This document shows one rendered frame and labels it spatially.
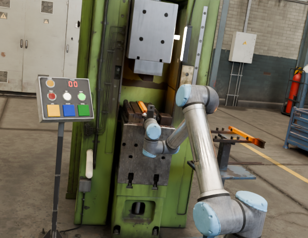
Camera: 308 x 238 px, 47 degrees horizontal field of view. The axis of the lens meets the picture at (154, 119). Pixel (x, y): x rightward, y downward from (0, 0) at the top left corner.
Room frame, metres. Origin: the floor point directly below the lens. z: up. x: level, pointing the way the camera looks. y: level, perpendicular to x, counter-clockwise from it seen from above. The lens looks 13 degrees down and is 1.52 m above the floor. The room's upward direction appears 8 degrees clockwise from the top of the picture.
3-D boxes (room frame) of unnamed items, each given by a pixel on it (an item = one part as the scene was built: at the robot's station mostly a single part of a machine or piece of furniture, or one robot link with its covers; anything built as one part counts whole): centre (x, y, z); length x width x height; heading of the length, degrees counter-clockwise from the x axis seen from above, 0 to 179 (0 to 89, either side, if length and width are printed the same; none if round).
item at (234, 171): (2.39, -0.52, 0.68); 0.40 x 0.30 x 0.02; 109
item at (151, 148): (2.16, -0.01, 0.85); 0.12 x 0.09 x 0.12; 116
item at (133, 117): (2.69, 0.12, 0.96); 0.42 x 0.20 x 0.09; 11
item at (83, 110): (2.25, 0.46, 1.01); 0.07 x 0.05 x 0.07; 126
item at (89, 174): (2.33, 0.41, 0.62); 0.44 x 0.05 x 0.05; 11
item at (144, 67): (2.69, 0.12, 1.32); 0.42 x 0.20 x 0.10; 11
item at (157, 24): (2.70, 0.08, 1.56); 0.42 x 0.39 x 0.40; 11
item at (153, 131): (2.16, 0.00, 0.96); 0.12 x 0.09 x 0.10; 10
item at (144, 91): (3.01, 0.14, 1.37); 0.41 x 0.10 x 0.91; 101
